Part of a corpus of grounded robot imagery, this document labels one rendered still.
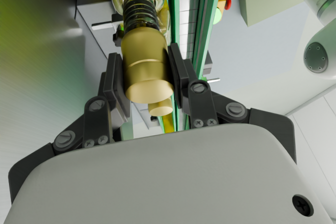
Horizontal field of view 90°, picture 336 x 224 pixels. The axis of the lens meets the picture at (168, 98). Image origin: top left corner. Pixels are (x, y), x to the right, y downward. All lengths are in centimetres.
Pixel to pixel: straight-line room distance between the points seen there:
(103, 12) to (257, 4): 45
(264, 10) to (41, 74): 62
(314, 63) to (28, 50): 44
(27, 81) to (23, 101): 2
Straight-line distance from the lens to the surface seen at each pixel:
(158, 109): 22
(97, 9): 46
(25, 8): 25
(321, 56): 41
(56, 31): 28
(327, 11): 50
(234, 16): 73
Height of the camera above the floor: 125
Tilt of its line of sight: 26 degrees down
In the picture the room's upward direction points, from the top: 170 degrees clockwise
